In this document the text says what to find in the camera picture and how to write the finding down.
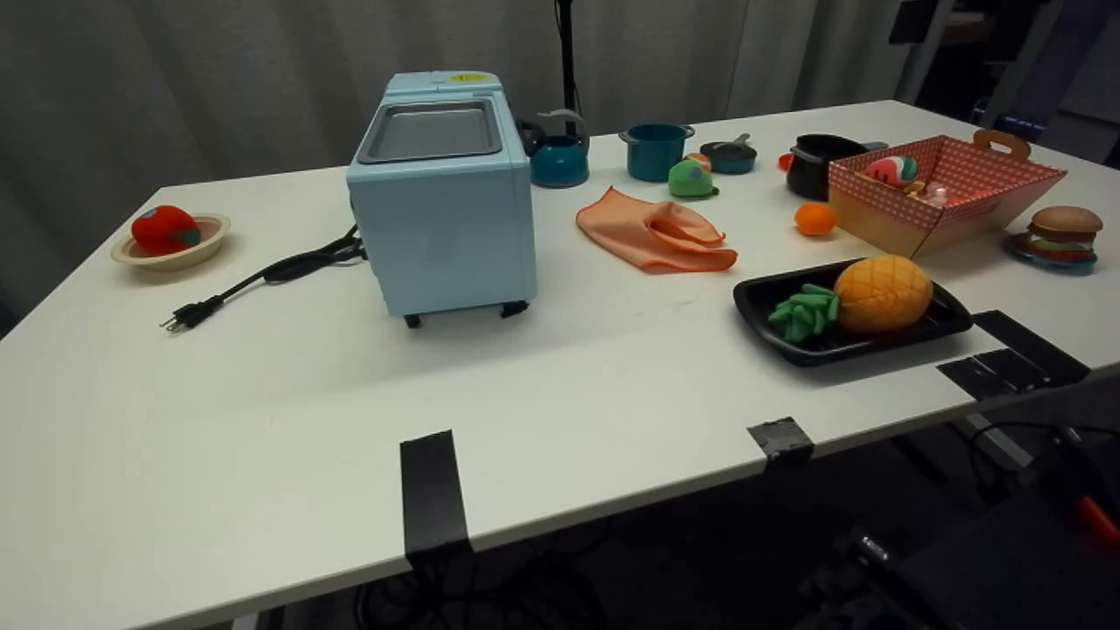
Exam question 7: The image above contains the plush pineapple toy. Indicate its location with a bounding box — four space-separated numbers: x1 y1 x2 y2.
763 253 938 349

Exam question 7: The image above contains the black mounting plate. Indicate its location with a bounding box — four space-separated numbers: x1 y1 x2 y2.
936 309 1097 403

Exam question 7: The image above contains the black table clamp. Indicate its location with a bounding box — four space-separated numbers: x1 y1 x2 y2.
746 413 819 472

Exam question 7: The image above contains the dark background furniture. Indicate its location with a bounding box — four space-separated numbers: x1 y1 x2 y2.
889 0 1120 161

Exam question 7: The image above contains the black toaster power cord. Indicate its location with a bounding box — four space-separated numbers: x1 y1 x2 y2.
161 225 366 337

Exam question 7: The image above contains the teal toy pan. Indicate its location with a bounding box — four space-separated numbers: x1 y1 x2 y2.
695 129 763 179

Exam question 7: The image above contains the toy burger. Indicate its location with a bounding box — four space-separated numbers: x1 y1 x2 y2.
1023 202 1107 266

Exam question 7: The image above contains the orange cloth rag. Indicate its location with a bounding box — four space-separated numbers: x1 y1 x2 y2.
569 182 741 279

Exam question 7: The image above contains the red checkered basket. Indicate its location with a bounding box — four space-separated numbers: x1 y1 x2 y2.
827 127 1070 262

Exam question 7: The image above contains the light blue toaster oven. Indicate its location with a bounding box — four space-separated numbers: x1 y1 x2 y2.
342 66 543 332

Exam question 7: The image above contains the green toy pear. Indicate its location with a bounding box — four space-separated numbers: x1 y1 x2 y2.
665 158 721 202

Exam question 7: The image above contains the red plush tomato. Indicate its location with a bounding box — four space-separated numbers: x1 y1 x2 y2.
125 202 207 259

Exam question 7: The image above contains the teal toy pot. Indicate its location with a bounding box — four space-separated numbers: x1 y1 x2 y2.
617 119 700 187

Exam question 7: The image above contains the teal toy kettle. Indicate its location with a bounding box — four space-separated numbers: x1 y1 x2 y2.
513 105 595 193

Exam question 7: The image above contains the black rectangular tray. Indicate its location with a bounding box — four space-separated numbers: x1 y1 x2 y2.
729 257 978 372

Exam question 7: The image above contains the black toy pot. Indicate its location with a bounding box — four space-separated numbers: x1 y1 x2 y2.
777 129 893 202

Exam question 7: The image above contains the orange toy fruit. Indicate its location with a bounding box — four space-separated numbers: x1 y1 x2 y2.
792 199 840 242

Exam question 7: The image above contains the striped toy in basket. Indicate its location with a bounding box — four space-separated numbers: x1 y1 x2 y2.
862 152 923 188

